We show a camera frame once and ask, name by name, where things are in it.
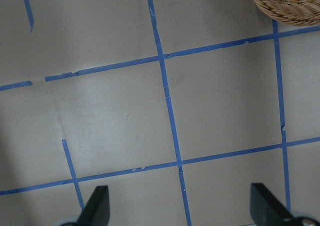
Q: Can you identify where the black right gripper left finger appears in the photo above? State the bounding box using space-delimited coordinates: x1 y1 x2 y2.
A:
76 185 111 226

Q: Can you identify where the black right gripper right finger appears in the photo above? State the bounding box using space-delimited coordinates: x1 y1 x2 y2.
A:
250 183 297 226

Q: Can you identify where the woven wicker basket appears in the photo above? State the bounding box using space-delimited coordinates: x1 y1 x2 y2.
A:
253 0 320 27

